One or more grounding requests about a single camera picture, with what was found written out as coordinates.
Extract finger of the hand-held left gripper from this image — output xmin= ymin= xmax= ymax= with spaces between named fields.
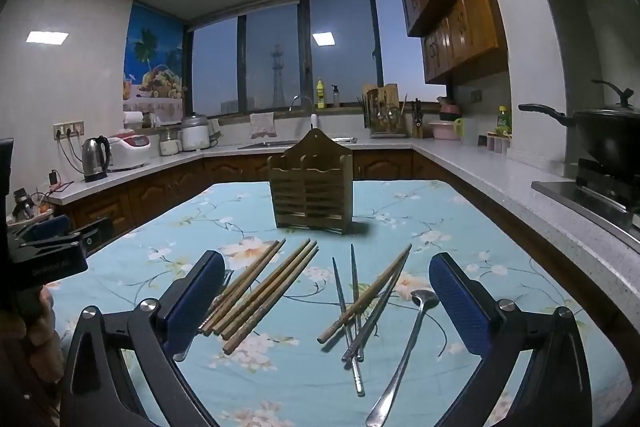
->
xmin=74 ymin=217 xmax=115 ymax=254
xmin=17 ymin=215 xmax=72 ymax=242

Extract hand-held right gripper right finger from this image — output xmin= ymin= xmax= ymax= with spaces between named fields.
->
xmin=428 ymin=252 xmax=597 ymax=427

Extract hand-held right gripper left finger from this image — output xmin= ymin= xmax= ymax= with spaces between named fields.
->
xmin=60 ymin=251 xmax=228 ymax=427

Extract metal chopstick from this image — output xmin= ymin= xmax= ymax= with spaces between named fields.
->
xmin=332 ymin=257 xmax=366 ymax=398
xmin=342 ymin=250 xmax=411 ymax=362
xmin=350 ymin=252 xmax=412 ymax=362
xmin=350 ymin=244 xmax=363 ymax=362

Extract wooden utensil holder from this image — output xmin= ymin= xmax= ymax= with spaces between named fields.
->
xmin=266 ymin=127 xmax=354 ymax=235

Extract person's left hand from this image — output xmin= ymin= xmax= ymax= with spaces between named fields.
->
xmin=0 ymin=284 xmax=63 ymax=388

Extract metal spoon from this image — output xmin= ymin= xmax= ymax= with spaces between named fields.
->
xmin=365 ymin=289 xmax=441 ymax=427

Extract steel electric kettle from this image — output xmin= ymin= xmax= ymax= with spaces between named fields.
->
xmin=80 ymin=135 xmax=112 ymax=184

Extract wooden lower cabinets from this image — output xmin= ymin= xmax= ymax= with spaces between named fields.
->
xmin=60 ymin=146 xmax=451 ymax=248

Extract white rice cooker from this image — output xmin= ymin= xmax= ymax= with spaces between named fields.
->
xmin=107 ymin=133 xmax=152 ymax=172

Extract floral blue tablecloth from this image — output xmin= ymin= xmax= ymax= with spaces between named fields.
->
xmin=50 ymin=179 xmax=633 ymax=427

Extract glass jar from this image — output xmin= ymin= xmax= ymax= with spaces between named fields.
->
xmin=159 ymin=129 xmax=182 ymax=156

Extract grey kitchen countertop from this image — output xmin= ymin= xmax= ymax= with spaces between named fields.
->
xmin=45 ymin=134 xmax=640 ymax=338

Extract white cooking pot with lid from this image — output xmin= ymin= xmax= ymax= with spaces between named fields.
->
xmin=180 ymin=114 xmax=211 ymax=152

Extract gas stove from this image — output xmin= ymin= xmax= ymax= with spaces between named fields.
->
xmin=531 ymin=157 xmax=640 ymax=253

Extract spice jar set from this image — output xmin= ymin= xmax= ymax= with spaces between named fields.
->
xmin=477 ymin=132 xmax=512 ymax=155

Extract pink basin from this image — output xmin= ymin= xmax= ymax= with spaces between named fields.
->
xmin=430 ymin=121 xmax=463 ymax=140

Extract steel sink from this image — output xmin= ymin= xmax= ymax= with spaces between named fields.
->
xmin=237 ymin=138 xmax=358 ymax=151

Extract knife block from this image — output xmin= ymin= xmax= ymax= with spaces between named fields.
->
xmin=410 ymin=98 xmax=426 ymax=139

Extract hanging dish cloth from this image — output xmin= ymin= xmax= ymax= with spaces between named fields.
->
xmin=249 ymin=112 xmax=277 ymax=139

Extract wooden cutlery rack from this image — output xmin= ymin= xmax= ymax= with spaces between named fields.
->
xmin=361 ymin=83 xmax=408 ymax=138

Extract black wok with lid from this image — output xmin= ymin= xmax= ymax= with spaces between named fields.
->
xmin=517 ymin=79 xmax=640 ymax=180

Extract kitchen window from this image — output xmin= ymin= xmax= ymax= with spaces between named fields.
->
xmin=185 ymin=0 xmax=448 ymax=118

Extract wall power outlet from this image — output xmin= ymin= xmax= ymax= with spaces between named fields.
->
xmin=52 ymin=121 xmax=86 ymax=140

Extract tropical fruit wall poster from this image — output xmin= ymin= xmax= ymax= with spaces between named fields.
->
xmin=122 ymin=2 xmax=187 ymax=125

